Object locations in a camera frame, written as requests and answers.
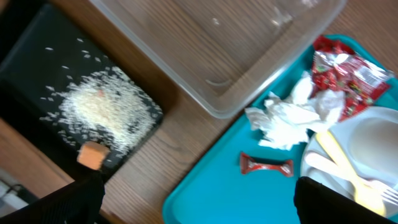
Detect grey plate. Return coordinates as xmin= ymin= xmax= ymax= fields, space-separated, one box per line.
xmin=300 ymin=106 xmax=397 ymax=200

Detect white napkin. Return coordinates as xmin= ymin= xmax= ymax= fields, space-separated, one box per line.
xmin=245 ymin=71 xmax=345 ymax=151

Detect small red ketchup packet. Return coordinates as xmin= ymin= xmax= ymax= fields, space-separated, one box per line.
xmin=239 ymin=152 xmax=294 ymax=177

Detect black waste tray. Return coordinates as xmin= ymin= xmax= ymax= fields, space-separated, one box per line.
xmin=0 ymin=2 xmax=165 ymax=184

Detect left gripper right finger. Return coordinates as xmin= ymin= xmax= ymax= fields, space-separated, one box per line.
xmin=294 ymin=177 xmax=394 ymax=224

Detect orange food cube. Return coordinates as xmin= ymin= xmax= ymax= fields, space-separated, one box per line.
xmin=77 ymin=141 xmax=110 ymax=170

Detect large red snack wrapper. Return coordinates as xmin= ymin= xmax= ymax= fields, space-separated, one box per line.
xmin=312 ymin=35 xmax=392 ymax=121

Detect spilled rice grains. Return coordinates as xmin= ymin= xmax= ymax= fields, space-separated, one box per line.
xmin=39 ymin=49 xmax=163 ymax=157

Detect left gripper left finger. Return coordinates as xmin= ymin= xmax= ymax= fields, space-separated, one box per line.
xmin=1 ymin=172 xmax=105 ymax=224

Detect clear plastic bin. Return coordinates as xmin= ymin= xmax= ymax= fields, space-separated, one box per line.
xmin=93 ymin=0 xmax=346 ymax=119

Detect white plastic fork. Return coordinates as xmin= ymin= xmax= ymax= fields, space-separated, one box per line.
xmin=303 ymin=152 xmax=397 ymax=205

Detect yellow plastic spoon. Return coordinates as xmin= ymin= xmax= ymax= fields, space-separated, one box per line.
xmin=315 ymin=131 xmax=386 ymax=217

